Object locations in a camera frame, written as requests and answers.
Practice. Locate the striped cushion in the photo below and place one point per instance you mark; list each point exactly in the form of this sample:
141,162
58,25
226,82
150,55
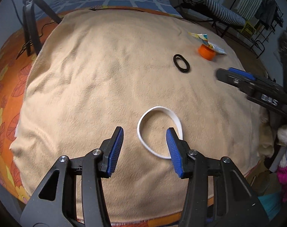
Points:
223,13

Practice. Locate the white fluffy cloth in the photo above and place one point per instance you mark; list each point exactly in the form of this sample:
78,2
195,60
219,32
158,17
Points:
286,134

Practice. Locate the beige towel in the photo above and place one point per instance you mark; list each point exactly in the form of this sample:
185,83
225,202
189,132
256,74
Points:
110,87

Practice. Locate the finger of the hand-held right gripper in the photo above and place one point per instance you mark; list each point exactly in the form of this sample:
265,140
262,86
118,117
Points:
242,73
228,78

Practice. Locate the dark hanging garment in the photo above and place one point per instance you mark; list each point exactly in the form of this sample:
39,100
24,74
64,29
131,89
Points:
266,9

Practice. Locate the teal cloth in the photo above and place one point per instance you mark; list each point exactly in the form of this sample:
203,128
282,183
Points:
271,204

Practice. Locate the orange floral table cover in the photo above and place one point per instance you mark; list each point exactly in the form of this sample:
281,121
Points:
6,80

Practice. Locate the black tripod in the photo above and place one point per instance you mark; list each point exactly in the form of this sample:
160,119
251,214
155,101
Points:
30,28

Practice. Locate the blue checked bed sheet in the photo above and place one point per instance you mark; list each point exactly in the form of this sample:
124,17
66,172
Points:
119,0

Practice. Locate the yellow plastic crate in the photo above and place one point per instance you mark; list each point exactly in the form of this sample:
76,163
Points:
248,28

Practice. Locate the long white snack wrapper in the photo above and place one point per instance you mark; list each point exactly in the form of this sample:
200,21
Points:
202,37

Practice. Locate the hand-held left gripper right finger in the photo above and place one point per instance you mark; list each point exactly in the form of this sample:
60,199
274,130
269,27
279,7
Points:
175,153

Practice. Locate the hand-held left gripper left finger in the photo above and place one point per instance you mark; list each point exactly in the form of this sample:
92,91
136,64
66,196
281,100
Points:
114,153

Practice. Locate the pink knit cloth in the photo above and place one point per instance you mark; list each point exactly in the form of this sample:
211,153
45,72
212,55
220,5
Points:
286,182

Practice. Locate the black metal clothes rack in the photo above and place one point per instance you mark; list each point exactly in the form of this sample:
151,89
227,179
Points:
261,40

